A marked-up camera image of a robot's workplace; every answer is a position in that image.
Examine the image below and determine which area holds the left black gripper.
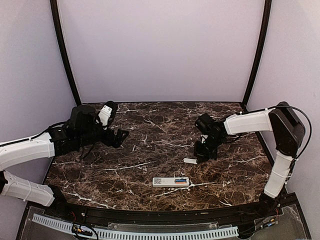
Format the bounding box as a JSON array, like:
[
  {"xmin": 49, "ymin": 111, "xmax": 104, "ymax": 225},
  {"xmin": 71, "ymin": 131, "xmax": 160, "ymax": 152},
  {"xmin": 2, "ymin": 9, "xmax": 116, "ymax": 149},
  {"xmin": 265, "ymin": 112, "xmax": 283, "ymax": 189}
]
[{"xmin": 77, "ymin": 123, "xmax": 129, "ymax": 148}]

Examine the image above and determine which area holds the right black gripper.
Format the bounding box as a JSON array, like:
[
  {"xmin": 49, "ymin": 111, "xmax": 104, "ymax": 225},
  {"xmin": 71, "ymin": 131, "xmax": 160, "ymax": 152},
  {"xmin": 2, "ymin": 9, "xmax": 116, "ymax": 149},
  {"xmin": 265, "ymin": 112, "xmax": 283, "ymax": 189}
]
[{"xmin": 193, "ymin": 135, "xmax": 224, "ymax": 163}]

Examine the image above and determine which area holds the white battery cover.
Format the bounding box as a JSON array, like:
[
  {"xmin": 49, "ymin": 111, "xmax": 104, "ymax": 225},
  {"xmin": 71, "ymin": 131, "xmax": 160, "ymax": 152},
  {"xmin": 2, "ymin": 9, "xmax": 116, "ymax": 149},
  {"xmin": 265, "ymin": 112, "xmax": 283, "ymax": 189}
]
[{"xmin": 183, "ymin": 158, "xmax": 198, "ymax": 165}]

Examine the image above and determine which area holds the white remote control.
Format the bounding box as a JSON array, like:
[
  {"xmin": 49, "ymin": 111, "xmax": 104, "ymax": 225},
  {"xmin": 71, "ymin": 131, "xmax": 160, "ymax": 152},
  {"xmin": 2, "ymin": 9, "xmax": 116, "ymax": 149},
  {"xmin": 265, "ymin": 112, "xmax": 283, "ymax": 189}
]
[{"xmin": 152, "ymin": 177, "xmax": 190, "ymax": 188}]

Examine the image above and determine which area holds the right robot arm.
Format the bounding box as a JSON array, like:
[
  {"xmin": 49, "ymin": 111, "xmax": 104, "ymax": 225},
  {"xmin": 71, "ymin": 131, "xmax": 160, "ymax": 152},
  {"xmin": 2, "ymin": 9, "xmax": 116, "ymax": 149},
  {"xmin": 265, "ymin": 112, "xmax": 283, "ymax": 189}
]
[{"xmin": 193, "ymin": 101, "xmax": 310, "ymax": 217}]

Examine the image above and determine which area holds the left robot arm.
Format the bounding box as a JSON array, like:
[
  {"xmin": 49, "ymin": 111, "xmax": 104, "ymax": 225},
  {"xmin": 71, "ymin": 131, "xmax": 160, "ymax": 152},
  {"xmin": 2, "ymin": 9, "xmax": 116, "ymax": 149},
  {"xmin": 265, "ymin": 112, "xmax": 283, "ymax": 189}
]
[{"xmin": 0, "ymin": 101, "xmax": 129, "ymax": 218}]

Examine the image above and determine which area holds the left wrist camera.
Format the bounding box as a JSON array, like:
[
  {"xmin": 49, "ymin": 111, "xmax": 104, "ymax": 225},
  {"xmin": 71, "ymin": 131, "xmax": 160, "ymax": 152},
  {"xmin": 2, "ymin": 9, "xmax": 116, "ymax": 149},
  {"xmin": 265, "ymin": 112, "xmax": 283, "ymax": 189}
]
[{"xmin": 96, "ymin": 100, "xmax": 118, "ymax": 130}]

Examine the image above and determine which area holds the black front rail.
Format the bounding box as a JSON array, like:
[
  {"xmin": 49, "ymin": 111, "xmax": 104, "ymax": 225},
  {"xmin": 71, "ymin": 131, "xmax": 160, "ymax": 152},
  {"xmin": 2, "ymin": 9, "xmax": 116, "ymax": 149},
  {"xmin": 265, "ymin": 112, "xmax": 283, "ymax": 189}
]
[{"xmin": 29, "ymin": 194, "xmax": 298, "ymax": 227}]

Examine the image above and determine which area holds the white slotted cable duct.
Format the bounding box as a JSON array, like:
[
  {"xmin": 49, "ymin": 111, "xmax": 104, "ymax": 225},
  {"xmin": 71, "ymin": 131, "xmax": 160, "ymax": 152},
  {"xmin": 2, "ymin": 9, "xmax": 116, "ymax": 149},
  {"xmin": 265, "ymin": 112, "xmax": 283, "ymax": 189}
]
[{"xmin": 32, "ymin": 213, "xmax": 239, "ymax": 240}]

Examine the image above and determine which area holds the left black frame post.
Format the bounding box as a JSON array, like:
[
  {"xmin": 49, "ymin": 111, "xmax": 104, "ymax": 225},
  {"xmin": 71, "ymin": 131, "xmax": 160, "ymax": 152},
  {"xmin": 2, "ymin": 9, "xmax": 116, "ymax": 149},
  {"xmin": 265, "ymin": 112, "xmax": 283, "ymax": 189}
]
[{"xmin": 49, "ymin": 0, "xmax": 82, "ymax": 106}]

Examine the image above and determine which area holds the black frame post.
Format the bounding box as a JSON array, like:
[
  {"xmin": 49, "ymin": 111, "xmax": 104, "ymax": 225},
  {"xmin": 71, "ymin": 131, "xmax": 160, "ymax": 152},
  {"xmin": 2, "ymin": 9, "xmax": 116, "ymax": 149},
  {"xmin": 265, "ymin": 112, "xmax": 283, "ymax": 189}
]
[
  {"xmin": 241, "ymin": 0, "xmax": 272, "ymax": 109},
  {"xmin": 49, "ymin": 0, "xmax": 82, "ymax": 106}
]

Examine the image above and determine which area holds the right black frame post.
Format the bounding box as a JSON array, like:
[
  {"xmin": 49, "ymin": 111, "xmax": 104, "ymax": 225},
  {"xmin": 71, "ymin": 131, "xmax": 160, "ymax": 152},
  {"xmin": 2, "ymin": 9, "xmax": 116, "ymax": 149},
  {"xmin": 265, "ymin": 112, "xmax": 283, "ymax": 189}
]
[{"xmin": 241, "ymin": 0, "xmax": 272, "ymax": 109}]

